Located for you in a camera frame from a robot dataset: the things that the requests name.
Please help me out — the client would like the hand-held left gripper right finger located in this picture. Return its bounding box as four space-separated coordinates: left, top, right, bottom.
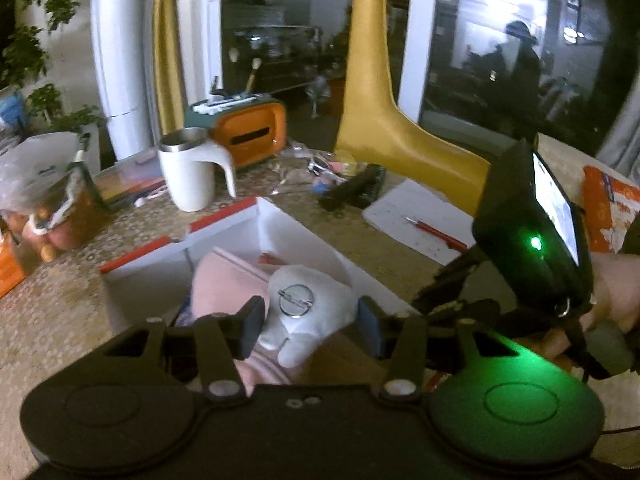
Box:
356 296 523 403

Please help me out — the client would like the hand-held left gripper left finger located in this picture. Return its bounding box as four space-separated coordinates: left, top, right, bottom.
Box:
102 294 267 403

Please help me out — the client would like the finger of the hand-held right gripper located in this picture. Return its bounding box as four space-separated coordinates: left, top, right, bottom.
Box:
410 247 488 312
430 297 521 327

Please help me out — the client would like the pink fabric bag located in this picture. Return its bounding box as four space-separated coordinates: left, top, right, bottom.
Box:
175 246 311 393

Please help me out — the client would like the white plush keychain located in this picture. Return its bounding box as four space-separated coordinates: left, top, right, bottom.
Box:
257 264 358 368

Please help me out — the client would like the red and white cardboard box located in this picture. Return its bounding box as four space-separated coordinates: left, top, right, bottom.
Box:
99 196 446 396

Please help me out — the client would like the person's right hand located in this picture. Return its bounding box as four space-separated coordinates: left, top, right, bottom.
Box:
542 254 640 361

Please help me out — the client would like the red pen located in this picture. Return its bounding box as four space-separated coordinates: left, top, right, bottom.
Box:
405 216 469 252

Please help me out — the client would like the white handwritten notepad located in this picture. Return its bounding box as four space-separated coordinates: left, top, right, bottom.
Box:
362 178 483 266

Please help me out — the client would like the orange snack packet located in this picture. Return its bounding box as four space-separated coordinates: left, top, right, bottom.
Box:
582 165 640 253

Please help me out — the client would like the flat black remote control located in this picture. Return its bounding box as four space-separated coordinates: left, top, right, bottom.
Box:
350 164 387 208

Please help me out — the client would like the rounded black remote control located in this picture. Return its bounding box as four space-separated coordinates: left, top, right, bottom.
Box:
318 172 381 211

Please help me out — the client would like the white mug with steel rim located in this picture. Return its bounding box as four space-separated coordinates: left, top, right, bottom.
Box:
157 127 238 213

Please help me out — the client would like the glass sliding door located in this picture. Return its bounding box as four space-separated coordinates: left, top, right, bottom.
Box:
220 0 631 161

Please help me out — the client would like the clear plastic wrapper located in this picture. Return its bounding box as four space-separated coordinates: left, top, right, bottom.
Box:
272 147 321 193

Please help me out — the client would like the flat storage box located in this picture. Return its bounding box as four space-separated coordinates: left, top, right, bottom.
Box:
95 147 168 211

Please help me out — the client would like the orange and green tissue holder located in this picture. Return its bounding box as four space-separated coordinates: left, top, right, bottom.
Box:
184 92 288 171

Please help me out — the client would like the red apple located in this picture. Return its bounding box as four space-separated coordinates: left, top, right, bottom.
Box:
47 215 96 251

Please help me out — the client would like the orange and white tissue box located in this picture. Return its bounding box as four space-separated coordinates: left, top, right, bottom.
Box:
0 232 28 298

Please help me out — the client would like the clear plastic fruit bag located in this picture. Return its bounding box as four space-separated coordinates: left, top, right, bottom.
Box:
0 131 113 263

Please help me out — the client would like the makeup brush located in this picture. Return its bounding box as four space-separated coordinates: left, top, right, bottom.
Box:
244 57 263 93

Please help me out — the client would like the yellow curtain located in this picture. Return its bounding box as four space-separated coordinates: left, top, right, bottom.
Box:
150 0 188 141

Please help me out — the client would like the white standing air conditioner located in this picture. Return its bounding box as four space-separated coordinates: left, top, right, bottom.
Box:
90 0 161 161

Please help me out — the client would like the light blue box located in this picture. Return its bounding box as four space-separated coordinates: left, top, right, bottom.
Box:
0 91 28 131

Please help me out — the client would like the green potted plant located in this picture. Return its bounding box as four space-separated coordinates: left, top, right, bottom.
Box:
0 0 108 136

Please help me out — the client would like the white charging cable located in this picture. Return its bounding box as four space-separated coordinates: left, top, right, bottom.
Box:
134 185 171 208

